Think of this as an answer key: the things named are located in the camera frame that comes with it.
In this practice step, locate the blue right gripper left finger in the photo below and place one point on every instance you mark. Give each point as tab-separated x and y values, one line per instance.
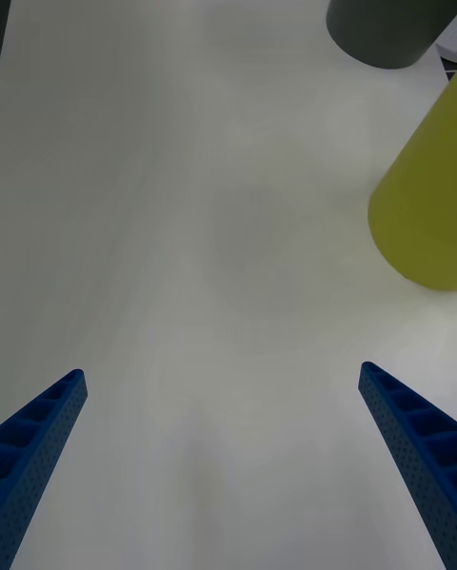
38	456

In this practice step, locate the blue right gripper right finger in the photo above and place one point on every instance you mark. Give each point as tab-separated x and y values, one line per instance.
419	451

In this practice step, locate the yellow-green plastic waste bin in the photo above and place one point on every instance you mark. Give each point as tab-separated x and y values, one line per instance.
423	208

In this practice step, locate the grey plastic waste bin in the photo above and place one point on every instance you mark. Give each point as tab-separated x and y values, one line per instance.
381	8

